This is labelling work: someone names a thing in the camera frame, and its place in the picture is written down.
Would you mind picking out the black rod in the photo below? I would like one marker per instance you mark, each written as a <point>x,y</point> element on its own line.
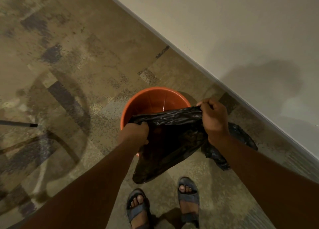
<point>18,123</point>

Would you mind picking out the dark blue left sandal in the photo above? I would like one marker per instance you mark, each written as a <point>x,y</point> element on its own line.
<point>137,211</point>

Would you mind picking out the person's right foot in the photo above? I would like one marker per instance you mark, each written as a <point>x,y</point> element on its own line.
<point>187,202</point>

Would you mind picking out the person's right fingers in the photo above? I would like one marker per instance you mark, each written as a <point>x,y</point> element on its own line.
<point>208,104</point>

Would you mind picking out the person's foot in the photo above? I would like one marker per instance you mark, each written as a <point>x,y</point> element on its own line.
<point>138,211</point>
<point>187,202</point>

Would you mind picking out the person's left hand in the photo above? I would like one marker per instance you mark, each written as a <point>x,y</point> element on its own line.
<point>133,134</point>

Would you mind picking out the dark blue sandal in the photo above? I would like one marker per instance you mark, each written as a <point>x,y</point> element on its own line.
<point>188,199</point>
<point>137,211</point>

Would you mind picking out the orange plastic bin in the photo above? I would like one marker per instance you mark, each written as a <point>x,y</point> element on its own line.
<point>152,104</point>

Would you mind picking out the dark blue right sandal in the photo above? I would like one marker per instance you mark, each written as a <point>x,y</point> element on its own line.
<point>188,199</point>

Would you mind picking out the black plastic garbage bag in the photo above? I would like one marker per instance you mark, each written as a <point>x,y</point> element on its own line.
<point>172,139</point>

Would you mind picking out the person's left thumb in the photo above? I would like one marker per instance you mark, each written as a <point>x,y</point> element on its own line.
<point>145,142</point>

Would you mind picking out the person's left foot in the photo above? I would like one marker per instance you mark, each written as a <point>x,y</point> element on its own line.
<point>138,211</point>

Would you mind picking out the person's left forearm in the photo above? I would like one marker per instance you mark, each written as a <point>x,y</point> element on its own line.
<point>82,189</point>

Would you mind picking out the person's right forearm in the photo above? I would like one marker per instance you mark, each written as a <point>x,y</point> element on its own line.
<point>269,179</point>

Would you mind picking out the person's right hand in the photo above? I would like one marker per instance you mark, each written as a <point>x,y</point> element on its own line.
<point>214,120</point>

